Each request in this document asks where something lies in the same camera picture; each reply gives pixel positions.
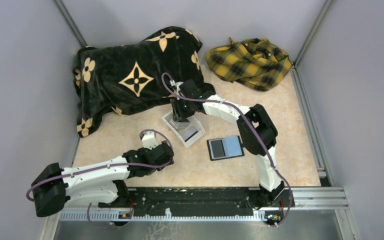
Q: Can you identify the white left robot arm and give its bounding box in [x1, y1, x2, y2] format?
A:
[25, 142, 174, 218]

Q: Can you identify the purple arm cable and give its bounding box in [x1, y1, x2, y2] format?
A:
[25, 129, 175, 229]
[160, 72, 295, 228]

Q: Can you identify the aluminium frame rail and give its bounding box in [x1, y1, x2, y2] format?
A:
[40, 187, 355, 240]

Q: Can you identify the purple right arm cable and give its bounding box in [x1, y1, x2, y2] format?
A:
[160, 72, 295, 228]

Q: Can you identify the black leather card holder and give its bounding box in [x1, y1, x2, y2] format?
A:
[206, 135, 245, 161]

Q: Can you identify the black floral velvet blanket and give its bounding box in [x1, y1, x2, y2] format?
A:
[72, 26, 215, 138]

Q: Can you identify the white plastic card tray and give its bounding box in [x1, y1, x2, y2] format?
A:
[161, 111, 206, 148]

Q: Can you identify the yellow plaid cloth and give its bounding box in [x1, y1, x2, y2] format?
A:
[205, 37, 293, 92]

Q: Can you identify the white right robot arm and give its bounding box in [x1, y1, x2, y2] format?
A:
[162, 79, 294, 208]

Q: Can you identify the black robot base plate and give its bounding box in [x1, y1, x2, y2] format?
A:
[98, 187, 295, 217]

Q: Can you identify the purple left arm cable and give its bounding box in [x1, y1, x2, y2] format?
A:
[25, 129, 175, 229]

